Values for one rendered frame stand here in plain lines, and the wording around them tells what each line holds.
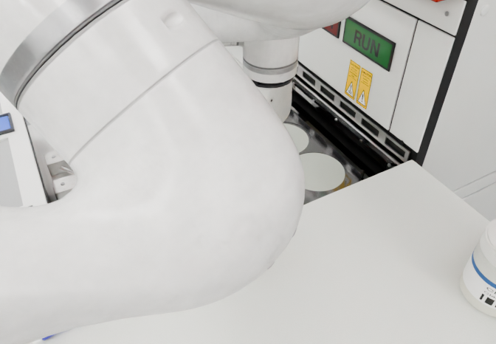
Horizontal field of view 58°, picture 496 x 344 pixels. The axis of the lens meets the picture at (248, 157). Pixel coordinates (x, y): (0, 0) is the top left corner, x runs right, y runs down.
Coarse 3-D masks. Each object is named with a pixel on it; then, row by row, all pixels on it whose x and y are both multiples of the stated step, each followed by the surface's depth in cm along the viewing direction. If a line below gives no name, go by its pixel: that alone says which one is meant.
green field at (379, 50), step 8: (352, 24) 74; (352, 32) 75; (360, 32) 73; (368, 32) 71; (344, 40) 77; (352, 40) 75; (360, 40) 74; (368, 40) 72; (376, 40) 70; (384, 40) 69; (360, 48) 74; (368, 48) 72; (376, 48) 71; (384, 48) 69; (368, 56) 73; (376, 56) 71; (384, 56) 70; (384, 64) 70
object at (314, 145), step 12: (288, 120) 90; (300, 120) 90; (312, 132) 87; (312, 144) 85; (324, 144) 85; (336, 156) 82; (348, 168) 79; (348, 180) 77; (312, 192) 75; (324, 192) 75
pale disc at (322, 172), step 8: (304, 160) 81; (312, 160) 81; (320, 160) 81; (328, 160) 81; (336, 160) 81; (304, 168) 79; (312, 168) 79; (320, 168) 79; (328, 168) 79; (336, 168) 79; (312, 176) 78; (320, 176) 78; (328, 176) 78; (336, 176) 78; (344, 176) 78; (312, 184) 76; (320, 184) 76; (328, 184) 76; (336, 184) 76
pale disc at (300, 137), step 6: (288, 126) 89; (294, 126) 89; (294, 132) 87; (300, 132) 87; (294, 138) 86; (300, 138) 86; (306, 138) 86; (300, 144) 84; (306, 144) 84; (300, 150) 83
